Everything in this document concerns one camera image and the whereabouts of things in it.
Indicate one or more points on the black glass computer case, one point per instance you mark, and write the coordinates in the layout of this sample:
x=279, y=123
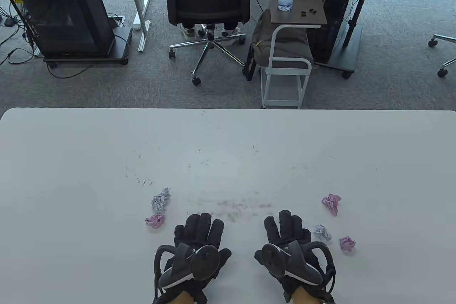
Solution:
x=60, y=15

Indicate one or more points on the pink paper invoice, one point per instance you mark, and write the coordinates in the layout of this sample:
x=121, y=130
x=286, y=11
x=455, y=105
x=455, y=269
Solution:
x=332, y=203
x=347, y=244
x=155, y=220

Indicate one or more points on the small black power adapter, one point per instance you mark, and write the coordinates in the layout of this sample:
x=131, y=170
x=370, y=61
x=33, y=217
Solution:
x=8, y=22

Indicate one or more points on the black standing desk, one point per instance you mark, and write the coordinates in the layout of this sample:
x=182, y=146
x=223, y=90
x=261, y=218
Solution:
x=351, y=54

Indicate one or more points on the black and grey hand controller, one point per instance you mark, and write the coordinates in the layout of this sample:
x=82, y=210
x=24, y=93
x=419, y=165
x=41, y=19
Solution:
x=205, y=261
x=274, y=257

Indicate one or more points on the person's right hand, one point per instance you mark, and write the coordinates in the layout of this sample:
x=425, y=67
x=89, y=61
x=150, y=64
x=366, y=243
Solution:
x=288, y=225

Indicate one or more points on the person's left forearm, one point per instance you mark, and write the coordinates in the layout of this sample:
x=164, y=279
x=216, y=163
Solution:
x=181, y=298

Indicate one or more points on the black wheeled platform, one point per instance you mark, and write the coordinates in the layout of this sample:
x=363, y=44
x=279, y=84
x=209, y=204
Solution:
x=121, y=38

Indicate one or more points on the brown side table white frame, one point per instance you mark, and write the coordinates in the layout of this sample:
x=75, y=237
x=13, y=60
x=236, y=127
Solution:
x=310, y=19

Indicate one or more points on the chrome chair base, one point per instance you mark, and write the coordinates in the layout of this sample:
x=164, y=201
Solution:
x=447, y=63

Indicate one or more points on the grey fabric bag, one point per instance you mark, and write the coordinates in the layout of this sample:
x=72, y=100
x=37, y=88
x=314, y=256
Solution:
x=262, y=38

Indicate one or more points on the white paper invoice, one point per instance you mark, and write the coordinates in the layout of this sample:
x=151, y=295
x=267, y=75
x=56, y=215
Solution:
x=322, y=232
x=160, y=200

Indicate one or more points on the person's left hand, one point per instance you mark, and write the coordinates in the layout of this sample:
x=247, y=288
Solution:
x=199, y=229

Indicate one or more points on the black computer tower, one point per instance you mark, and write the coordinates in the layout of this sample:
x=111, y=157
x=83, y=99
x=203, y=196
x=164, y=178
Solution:
x=338, y=4

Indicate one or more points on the floor socket box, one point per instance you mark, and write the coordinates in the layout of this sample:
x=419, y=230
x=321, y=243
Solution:
x=115, y=21

